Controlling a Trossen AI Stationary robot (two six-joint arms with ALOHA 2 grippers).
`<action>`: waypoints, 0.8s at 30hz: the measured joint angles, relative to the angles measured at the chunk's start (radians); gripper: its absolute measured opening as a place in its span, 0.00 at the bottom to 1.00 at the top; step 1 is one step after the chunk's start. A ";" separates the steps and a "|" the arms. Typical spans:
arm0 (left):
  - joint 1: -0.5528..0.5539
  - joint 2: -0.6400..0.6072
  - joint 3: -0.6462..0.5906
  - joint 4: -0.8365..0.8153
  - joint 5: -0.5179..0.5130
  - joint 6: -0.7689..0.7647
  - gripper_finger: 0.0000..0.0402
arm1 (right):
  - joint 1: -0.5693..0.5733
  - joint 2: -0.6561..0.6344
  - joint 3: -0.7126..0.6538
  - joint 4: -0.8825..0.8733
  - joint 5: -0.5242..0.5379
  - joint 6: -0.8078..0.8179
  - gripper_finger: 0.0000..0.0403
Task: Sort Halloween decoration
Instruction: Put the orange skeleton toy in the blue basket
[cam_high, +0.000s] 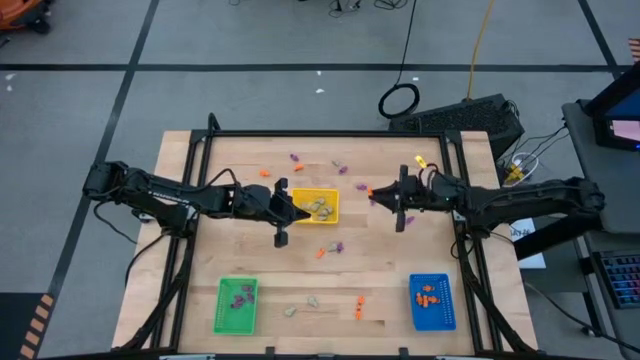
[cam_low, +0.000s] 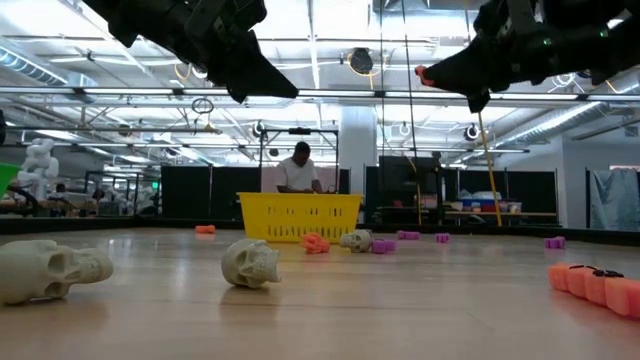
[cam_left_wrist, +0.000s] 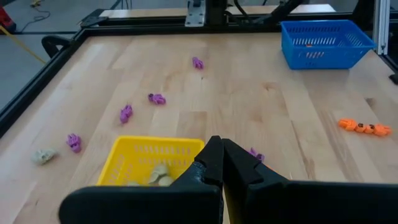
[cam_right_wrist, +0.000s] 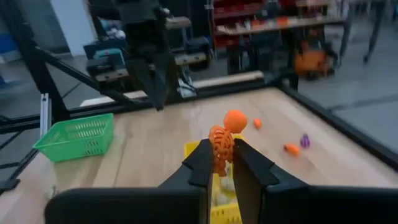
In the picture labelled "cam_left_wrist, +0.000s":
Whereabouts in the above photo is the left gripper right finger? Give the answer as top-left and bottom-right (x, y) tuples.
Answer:
(222, 138), (398, 224)

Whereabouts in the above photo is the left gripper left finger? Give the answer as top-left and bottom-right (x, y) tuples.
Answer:
(58, 135), (224, 224)

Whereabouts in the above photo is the purple toy skeleton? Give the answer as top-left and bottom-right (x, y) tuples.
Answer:
(248, 147), (266, 163)
(65, 133), (83, 154)

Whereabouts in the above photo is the small purple block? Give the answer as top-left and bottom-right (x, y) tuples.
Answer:
(147, 93), (167, 106)

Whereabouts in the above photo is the yellow plastic basket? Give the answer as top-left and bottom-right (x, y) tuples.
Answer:
(96, 135), (205, 187)

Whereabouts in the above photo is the purple block behind basket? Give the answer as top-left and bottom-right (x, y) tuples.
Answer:
(119, 105), (134, 124)

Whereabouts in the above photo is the blue plastic basket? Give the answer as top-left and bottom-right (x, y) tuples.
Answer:
(280, 19), (377, 70)

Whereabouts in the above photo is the red box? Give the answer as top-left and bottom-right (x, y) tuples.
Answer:
(0, 6), (17, 34)

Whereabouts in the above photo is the silver aluminium post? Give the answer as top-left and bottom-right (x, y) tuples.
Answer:
(372, 0), (391, 56)

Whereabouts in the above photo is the yellow extension cable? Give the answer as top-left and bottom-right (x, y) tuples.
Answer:
(0, 24), (47, 65)

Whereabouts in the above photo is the black cable with yellow plug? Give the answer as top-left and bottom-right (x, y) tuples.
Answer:
(18, 0), (52, 34)

